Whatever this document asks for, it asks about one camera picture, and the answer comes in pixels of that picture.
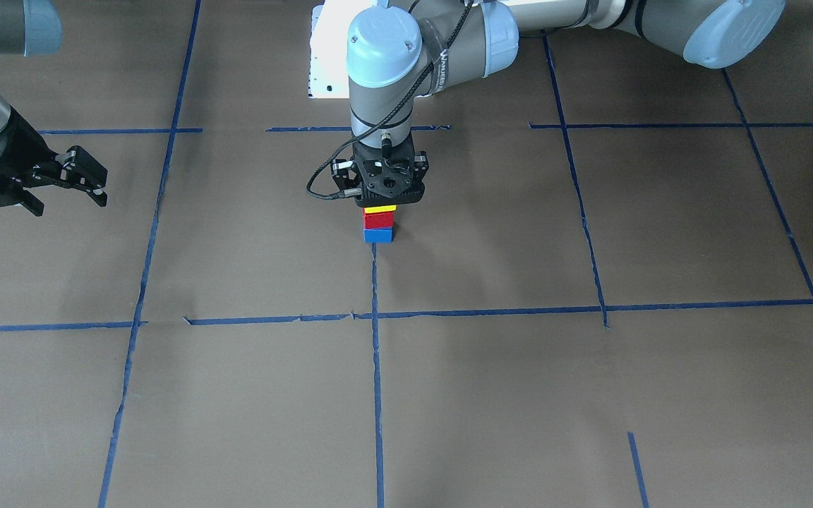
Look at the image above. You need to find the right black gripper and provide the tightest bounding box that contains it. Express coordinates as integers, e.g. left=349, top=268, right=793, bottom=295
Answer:
left=0, top=109, right=109, bottom=217

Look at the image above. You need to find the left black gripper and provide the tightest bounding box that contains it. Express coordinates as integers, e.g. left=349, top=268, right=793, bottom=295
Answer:
left=330, top=147, right=429, bottom=208

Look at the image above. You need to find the yellow wooden block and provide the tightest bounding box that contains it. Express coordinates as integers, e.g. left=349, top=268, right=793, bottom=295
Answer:
left=363, top=205, right=397, bottom=214

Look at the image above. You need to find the red wooden block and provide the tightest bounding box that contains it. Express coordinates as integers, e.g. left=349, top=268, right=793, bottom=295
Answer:
left=363, top=211, right=395, bottom=229

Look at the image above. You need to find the blue wooden block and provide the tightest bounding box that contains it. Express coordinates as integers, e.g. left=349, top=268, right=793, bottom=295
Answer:
left=363, top=227, right=394, bottom=243

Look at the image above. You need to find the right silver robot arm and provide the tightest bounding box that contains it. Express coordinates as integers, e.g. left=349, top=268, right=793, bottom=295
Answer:
left=0, top=1, right=107, bottom=216

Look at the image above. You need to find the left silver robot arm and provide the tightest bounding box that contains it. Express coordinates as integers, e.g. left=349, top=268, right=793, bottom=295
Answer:
left=322, top=1, right=786, bottom=208

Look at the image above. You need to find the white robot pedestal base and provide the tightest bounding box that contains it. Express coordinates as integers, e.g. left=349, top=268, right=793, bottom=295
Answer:
left=308, top=1, right=388, bottom=99

